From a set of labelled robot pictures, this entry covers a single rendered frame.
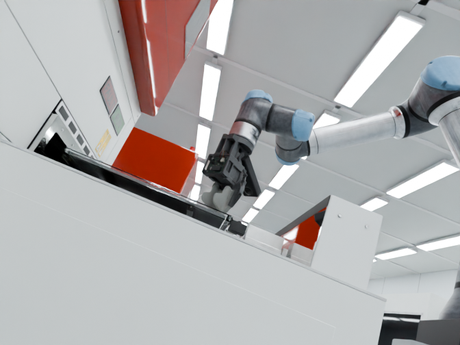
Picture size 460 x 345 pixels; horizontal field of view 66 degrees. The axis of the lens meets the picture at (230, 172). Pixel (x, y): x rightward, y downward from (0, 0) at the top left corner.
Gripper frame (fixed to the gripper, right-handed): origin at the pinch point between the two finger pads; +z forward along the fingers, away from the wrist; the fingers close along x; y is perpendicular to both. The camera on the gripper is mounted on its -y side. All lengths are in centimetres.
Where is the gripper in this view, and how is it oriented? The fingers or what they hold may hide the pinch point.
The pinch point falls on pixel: (215, 219)
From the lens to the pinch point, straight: 83.7
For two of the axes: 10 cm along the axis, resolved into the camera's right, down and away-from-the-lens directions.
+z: -3.6, 8.6, -3.6
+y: -5.5, -5.1, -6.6
